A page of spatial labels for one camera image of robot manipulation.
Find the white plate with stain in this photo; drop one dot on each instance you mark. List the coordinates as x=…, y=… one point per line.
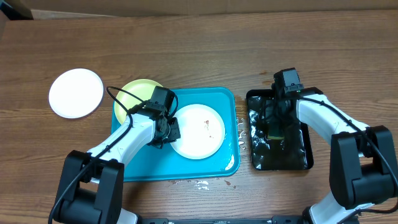
x=76, y=93

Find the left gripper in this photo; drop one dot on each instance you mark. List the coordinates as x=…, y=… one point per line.
x=176, y=133

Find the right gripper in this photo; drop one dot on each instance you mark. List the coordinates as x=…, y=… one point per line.
x=273, y=119

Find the yellow-green plate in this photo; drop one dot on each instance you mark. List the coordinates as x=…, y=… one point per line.
x=142, y=88

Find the black water tray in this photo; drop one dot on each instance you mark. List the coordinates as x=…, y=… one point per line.
x=294, y=152

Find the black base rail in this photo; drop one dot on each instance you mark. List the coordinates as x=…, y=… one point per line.
x=278, y=219

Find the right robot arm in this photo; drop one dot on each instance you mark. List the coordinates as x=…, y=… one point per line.
x=363, y=163

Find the yellow green sponge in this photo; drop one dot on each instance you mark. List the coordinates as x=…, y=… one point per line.
x=275, y=132

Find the teal plastic tray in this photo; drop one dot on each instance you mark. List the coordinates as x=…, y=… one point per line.
x=151, y=163

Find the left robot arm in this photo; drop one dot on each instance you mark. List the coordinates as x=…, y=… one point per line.
x=91, y=184

